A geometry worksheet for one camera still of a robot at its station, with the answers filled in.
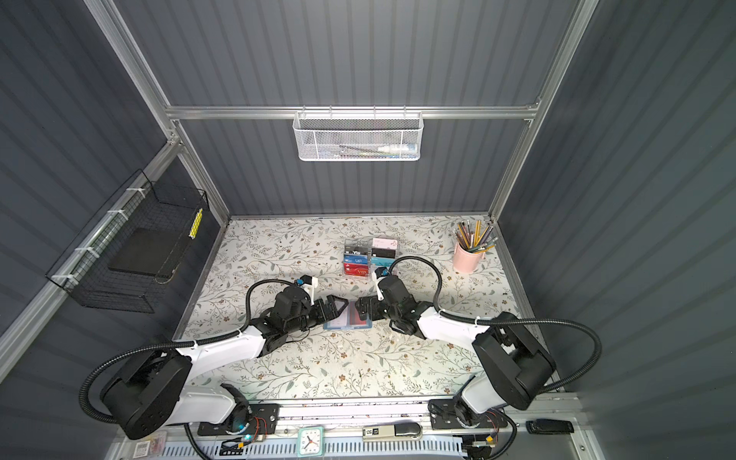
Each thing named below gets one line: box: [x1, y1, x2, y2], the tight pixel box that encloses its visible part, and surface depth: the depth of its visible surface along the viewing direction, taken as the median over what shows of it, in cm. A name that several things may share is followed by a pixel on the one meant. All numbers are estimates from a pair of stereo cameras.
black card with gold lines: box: [370, 248, 396, 259], surface depth 101 cm
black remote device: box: [525, 417, 575, 436], surface depth 72 cm
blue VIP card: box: [343, 253, 369, 265], surface depth 101 cm
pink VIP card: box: [371, 237, 398, 251], surface depth 101 cm
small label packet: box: [132, 431, 168, 460], surface depth 70 cm
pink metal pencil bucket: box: [453, 242, 486, 275], surface depth 101 cm
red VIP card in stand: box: [344, 262, 369, 277], surface depth 101 cm
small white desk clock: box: [297, 426, 325, 458], surface depth 70 cm
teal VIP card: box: [370, 256, 395, 268], surface depth 101 cm
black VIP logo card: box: [344, 245, 369, 255], surface depth 101 cm
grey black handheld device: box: [362, 423, 424, 442], surface depth 70 cm
